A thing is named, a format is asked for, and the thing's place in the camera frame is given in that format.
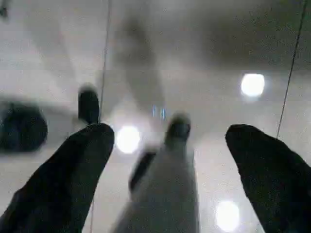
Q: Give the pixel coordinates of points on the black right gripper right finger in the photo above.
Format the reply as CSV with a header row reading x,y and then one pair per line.
x,y
277,184

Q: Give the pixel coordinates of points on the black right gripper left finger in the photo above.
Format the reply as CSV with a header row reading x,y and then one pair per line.
x,y
63,184

